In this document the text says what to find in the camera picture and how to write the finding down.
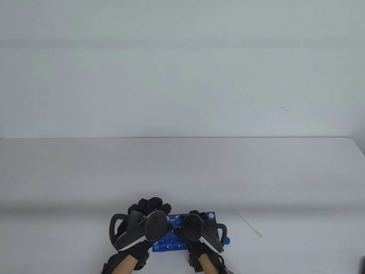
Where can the blue tube cap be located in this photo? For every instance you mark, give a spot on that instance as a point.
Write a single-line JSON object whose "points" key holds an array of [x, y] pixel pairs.
{"points": [[227, 241]]}

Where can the person's left forearm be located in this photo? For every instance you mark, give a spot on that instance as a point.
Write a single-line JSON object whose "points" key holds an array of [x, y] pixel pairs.
{"points": [[125, 264]]}

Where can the person's left hand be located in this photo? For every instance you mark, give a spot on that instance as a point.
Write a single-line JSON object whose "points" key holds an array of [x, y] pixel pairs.
{"points": [[154, 204]]}

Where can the person's right hand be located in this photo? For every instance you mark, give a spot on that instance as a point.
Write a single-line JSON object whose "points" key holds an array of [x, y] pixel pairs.
{"points": [[196, 250]]}

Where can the clear plastic transfer pipette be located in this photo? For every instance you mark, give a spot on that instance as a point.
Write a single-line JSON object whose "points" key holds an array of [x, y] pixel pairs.
{"points": [[258, 233]]}

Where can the person's right forearm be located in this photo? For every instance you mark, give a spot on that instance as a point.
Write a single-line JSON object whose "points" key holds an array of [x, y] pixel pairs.
{"points": [[208, 267]]}

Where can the blue test tube rack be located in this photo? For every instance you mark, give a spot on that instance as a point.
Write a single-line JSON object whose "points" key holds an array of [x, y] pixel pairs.
{"points": [[171, 246]]}

